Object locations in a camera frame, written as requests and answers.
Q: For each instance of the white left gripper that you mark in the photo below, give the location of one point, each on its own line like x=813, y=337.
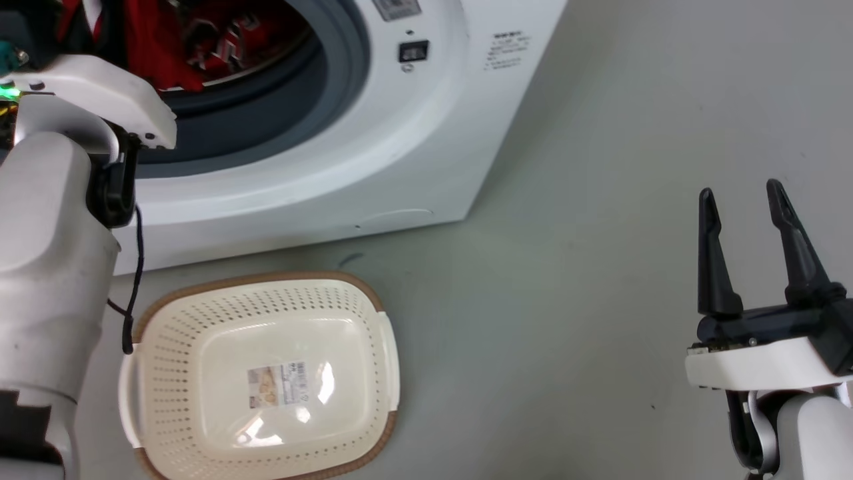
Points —
x=100, y=93

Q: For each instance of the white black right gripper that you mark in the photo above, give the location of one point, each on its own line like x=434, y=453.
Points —
x=773, y=350

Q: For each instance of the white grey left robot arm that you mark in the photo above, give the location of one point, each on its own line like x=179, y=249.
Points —
x=46, y=266

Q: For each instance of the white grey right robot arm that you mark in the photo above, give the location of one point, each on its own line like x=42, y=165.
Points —
x=793, y=433

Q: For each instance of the red patterned clothes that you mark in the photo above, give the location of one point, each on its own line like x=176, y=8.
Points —
x=166, y=40

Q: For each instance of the white front-load washing machine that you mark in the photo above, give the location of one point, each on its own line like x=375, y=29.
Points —
x=373, y=153

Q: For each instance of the cream perforated laundry basket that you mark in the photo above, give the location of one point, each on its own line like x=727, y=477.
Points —
x=266, y=380

